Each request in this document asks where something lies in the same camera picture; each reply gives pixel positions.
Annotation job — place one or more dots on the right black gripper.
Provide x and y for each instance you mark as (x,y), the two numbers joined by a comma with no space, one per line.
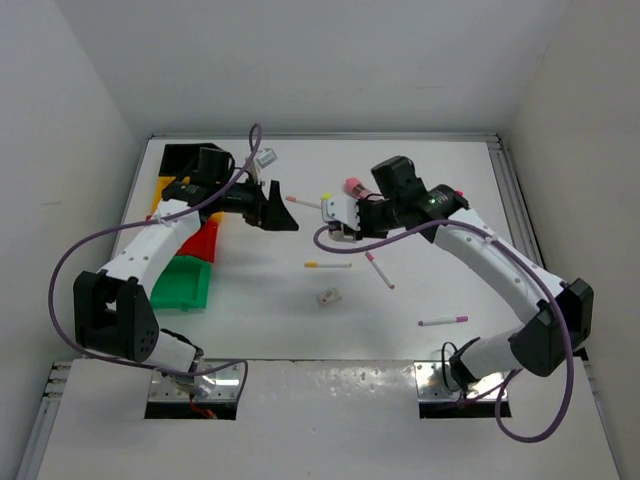
(363,230)

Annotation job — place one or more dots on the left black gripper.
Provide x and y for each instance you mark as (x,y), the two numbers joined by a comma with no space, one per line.
(269,214)

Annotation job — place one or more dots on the white eraser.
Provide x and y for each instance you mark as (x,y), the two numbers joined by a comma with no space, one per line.
(339,234)

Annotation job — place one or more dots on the white eraser block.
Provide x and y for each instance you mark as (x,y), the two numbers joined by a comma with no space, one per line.
(328,296)

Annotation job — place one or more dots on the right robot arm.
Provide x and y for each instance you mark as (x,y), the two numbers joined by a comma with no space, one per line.
(543,302)

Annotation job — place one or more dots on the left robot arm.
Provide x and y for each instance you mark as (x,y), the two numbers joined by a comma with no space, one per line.
(112,310)

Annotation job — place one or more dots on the white pen orange cap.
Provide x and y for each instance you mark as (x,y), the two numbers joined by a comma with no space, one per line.
(305,203)

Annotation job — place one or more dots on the white pen pink cap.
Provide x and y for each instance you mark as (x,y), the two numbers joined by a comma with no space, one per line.
(370,257)

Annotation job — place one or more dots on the pink capped glue bottle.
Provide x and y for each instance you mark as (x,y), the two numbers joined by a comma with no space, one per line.
(355,189)

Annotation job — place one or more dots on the white pen yellow cap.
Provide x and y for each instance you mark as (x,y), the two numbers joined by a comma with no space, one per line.
(327,265)

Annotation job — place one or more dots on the red storage bin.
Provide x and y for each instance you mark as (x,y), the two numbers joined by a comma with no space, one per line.
(202,245)

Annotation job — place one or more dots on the black storage bin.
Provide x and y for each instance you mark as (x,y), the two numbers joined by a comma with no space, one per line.
(181,159)

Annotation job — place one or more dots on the green storage bin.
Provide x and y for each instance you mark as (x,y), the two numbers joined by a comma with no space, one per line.
(183,285)

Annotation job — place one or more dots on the yellow storage bin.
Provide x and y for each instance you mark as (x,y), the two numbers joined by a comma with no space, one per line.
(162,183)

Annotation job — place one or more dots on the white pen purple cap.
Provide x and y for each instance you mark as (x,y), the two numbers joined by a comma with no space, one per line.
(443,321)

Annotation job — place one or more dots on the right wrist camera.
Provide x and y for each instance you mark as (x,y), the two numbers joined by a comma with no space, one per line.
(341,209)

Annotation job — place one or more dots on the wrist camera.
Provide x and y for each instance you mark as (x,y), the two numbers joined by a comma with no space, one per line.
(264,158)
(341,209)

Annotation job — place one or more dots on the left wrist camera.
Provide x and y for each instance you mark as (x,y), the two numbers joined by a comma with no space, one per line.
(264,158)

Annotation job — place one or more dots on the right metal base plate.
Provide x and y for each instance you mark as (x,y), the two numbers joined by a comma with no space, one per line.
(431,388)

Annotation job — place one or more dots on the metal base plate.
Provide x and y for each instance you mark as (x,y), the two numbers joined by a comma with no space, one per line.
(431,388)
(224,384)

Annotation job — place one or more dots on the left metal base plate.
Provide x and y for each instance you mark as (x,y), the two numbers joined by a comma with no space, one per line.
(224,384)

